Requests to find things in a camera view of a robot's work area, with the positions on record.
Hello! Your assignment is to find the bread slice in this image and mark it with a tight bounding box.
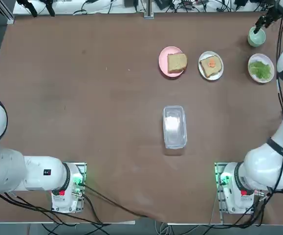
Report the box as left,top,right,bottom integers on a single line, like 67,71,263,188
199,56,224,78
167,53,188,73

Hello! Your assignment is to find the pale plate under lettuce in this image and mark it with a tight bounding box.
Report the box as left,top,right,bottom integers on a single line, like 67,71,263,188
247,53,276,84

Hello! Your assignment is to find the white round plate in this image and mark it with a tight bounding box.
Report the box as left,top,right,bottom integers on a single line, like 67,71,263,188
198,50,224,81

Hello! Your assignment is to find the aluminium camera post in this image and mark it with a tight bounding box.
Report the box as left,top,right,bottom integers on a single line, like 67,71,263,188
143,0,155,19

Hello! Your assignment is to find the black stand leg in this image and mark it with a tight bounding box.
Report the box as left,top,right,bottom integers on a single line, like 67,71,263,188
43,0,56,17
17,0,38,18

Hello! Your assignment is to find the green lettuce leaf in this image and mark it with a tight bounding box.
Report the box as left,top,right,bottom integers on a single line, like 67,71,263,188
249,61,272,79

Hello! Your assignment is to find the pink round plate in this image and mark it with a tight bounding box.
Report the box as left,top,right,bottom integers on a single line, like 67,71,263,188
158,46,185,78

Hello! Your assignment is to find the pale green bowl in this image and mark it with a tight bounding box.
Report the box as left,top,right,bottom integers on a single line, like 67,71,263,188
247,26,266,47

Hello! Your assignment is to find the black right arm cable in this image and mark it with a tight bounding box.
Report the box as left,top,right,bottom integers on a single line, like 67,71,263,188
275,14,283,116

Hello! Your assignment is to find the aluminium frame rail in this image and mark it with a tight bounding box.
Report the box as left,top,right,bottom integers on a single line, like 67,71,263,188
0,0,15,24

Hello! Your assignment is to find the black table cable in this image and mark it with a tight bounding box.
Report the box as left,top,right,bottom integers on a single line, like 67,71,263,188
82,185,150,219

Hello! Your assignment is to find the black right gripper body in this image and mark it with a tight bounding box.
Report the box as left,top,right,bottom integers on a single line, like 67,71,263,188
269,4,283,20

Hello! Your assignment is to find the clear plastic container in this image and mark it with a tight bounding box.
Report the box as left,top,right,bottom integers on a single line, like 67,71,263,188
162,105,188,150

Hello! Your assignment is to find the power adapter brick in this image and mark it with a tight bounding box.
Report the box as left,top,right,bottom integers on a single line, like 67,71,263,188
155,0,174,10

